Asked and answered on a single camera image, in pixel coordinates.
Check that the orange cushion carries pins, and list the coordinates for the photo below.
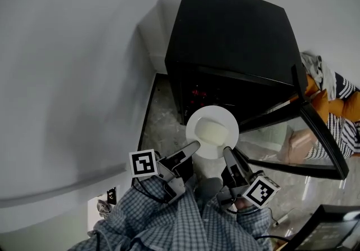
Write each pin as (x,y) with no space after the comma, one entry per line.
(320,106)
(312,84)
(351,106)

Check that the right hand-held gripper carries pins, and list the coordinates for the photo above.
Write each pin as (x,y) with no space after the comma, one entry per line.
(261,192)

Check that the navy striped pillow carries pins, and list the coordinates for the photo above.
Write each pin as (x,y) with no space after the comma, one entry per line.
(344,86)

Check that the person's left forearm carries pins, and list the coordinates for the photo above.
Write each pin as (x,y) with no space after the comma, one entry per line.
(146,207)

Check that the white round plate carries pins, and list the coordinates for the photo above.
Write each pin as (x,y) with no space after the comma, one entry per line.
(225,116)

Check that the black microwave oven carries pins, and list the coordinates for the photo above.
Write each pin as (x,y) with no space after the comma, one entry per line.
(230,33)

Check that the red drink bottle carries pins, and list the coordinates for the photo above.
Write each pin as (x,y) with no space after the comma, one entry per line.
(195,93)

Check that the white striped blanket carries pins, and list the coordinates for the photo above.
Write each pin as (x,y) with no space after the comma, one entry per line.
(337,131)

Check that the person's right forearm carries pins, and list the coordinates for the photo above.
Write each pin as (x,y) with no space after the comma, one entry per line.
(253,224)

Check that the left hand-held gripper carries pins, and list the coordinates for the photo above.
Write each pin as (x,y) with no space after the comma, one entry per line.
(143,164)

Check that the black wall socket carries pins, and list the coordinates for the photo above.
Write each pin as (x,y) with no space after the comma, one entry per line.
(111,195)

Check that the person's grey trouser leg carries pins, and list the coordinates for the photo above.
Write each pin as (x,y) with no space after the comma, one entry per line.
(209,190)

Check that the pale food block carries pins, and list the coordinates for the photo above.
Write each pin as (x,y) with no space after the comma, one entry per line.
(211,131)

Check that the brown box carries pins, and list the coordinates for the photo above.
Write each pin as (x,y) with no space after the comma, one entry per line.
(301,145)

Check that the grey garment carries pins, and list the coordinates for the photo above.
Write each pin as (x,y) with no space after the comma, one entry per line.
(323,75)

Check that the pale green patterned cloth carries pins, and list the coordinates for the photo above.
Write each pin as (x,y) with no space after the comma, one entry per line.
(270,136)

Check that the person's plaid shirt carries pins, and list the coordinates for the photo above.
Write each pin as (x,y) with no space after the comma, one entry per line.
(180,233)

